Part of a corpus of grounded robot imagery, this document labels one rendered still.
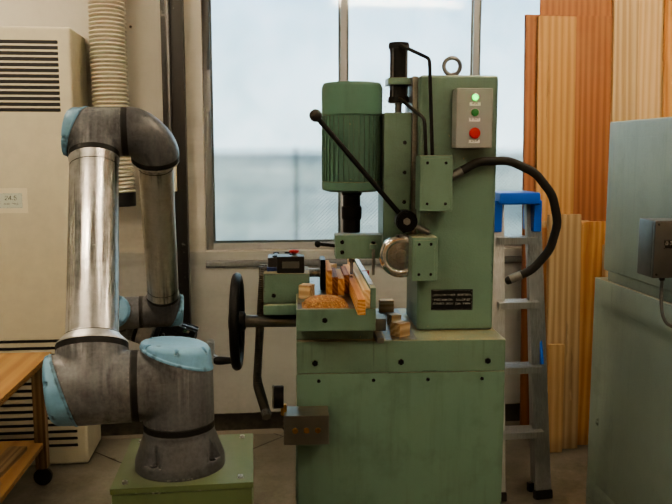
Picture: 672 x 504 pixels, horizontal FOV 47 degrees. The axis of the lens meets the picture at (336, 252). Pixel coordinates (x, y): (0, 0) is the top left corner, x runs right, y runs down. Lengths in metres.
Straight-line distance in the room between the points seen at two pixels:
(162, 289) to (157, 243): 0.15
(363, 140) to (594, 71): 1.78
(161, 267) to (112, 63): 1.48
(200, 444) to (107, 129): 0.75
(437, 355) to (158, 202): 0.85
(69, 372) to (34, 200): 1.77
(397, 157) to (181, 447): 1.03
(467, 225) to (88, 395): 1.14
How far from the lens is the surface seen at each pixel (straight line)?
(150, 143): 1.89
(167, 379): 1.63
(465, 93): 2.15
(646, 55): 3.90
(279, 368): 3.67
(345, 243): 2.26
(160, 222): 2.02
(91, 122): 1.89
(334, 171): 2.21
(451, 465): 2.27
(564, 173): 3.64
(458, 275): 2.24
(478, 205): 2.23
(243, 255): 3.56
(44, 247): 3.37
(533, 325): 3.06
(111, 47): 3.42
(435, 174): 2.11
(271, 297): 2.27
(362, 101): 2.20
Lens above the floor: 1.31
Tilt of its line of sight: 7 degrees down
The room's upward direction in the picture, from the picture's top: straight up
